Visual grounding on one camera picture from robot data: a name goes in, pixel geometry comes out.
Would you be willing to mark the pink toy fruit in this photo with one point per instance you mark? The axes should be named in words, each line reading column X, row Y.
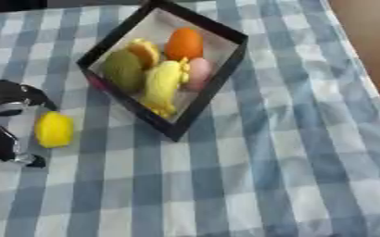
column 199, row 73

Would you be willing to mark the yellow orange toy fruit slice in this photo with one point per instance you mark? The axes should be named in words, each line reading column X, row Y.
column 144, row 52

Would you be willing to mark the black box white inside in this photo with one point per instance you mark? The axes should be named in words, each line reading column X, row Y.
column 209, row 89

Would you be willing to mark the green toy fruit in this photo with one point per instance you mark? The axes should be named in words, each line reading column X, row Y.
column 122, row 70

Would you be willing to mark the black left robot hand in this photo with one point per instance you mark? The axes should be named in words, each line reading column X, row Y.
column 4, row 92

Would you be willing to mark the yellow toy lemon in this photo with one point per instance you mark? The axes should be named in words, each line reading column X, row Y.
column 54, row 129

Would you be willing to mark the yellow toy banana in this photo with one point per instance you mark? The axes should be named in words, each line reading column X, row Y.
column 161, row 86

